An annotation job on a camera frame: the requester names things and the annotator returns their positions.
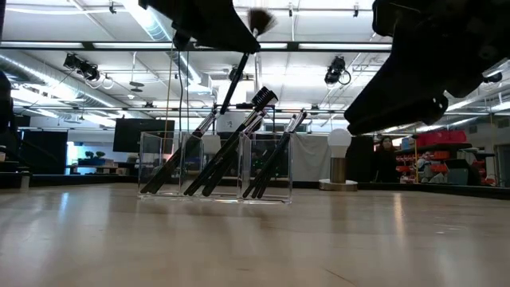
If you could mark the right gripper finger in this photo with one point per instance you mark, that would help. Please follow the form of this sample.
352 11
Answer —
398 121
398 91

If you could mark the fan makeup brush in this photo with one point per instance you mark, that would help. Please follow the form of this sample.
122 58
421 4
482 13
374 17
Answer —
261 20

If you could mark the person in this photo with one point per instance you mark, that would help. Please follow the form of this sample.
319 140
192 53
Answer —
386 163

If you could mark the black partition panel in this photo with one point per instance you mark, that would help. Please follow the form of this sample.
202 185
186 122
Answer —
360 159
44 151

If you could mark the white sign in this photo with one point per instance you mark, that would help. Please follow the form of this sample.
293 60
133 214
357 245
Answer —
231 125

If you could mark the red storage bin rack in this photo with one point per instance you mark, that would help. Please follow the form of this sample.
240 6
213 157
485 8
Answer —
438 137

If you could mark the black aluminium table frame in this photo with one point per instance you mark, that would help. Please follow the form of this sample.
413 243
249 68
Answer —
293 45

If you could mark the silver ventilation duct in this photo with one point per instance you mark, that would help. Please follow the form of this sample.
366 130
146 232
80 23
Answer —
470 101
24 71

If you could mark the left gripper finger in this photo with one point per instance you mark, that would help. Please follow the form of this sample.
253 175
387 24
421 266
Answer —
235 24
203 28

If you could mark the white bulb table lamp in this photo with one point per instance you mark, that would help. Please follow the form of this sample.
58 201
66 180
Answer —
339 151

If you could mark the clear acrylic brush organizer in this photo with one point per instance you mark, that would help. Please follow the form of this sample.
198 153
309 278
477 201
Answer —
149 159

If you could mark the black wall screen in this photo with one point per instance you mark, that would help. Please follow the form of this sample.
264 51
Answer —
131 135

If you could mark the flat-top black makeup brush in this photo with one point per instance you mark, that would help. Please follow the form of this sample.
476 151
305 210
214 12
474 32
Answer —
265 97

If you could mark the table with plants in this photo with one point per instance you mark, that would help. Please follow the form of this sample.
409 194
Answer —
93 161

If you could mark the white hanging sheet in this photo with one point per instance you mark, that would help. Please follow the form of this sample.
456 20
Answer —
311 159

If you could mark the black overhead camera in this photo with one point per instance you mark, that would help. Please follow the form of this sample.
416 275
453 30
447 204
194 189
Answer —
232 73

